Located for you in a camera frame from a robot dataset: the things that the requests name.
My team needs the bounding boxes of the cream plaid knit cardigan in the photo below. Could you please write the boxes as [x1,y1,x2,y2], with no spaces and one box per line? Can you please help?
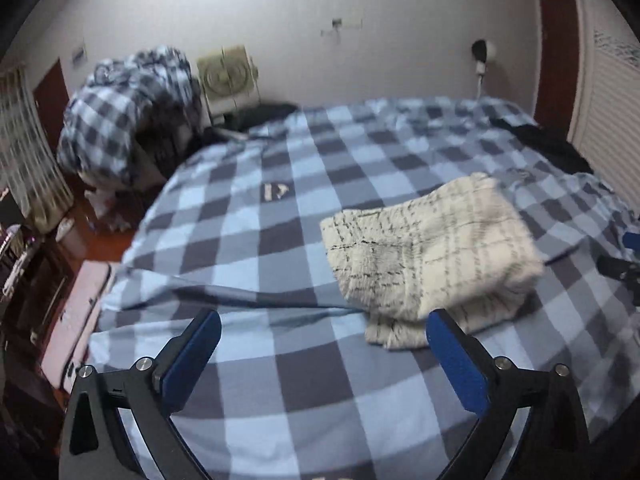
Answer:
[320,172,544,351]

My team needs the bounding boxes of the dark clothing at bedside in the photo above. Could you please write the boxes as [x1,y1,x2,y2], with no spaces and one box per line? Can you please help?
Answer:
[490,118,593,174]

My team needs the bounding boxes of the black clothes by fan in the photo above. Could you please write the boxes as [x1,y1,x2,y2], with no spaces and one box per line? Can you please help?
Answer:
[212,102,299,133]

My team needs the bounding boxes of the pink suitcase on floor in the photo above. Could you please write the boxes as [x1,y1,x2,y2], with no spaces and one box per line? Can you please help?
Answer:
[40,260,118,393]

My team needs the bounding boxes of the white slatted wardrobe door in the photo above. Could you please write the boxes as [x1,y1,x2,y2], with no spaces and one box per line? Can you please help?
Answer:
[570,0,639,209]

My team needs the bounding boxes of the dark red door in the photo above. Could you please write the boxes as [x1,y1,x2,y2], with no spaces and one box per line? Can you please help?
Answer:
[535,0,579,140]

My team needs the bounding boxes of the blue checkered bed sheet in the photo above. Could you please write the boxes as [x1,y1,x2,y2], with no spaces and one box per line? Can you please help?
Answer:
[89,98,639,479]

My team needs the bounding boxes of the patterned window curtain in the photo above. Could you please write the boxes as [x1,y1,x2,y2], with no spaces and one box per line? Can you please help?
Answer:
[1,66,74,234]

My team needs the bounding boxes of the bundled checkered quilt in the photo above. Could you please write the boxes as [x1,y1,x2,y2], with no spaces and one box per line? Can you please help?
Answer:
[56,46,202,188]

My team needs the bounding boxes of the beige box fan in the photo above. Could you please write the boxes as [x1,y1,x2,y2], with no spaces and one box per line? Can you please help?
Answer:
[196,44,259,112]

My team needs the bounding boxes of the white wall lamp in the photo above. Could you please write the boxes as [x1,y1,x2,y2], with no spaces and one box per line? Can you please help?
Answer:
[471,39,497,100]

